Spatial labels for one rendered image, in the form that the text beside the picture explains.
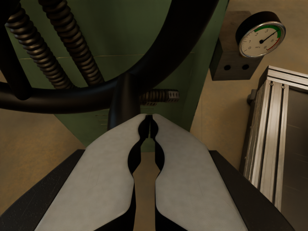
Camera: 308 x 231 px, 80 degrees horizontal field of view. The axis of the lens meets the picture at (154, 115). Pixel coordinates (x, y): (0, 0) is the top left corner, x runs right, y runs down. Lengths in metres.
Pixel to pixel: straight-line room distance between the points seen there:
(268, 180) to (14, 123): 1.19
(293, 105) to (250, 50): 0.61
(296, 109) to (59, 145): 1.06
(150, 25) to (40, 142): 0.88
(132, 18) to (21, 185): 0.89
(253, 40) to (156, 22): 0.16
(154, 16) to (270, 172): 0.59
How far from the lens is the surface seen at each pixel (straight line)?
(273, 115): 0.83
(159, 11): 0.34
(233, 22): 0.44
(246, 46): 0.33
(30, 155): 1.09
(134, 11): 0.34
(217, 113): 1.03
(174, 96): 0.34
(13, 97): 0.24
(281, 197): 0.72
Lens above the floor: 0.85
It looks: 60 degrees down
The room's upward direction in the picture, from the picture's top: 4 degrees counter-clockwise
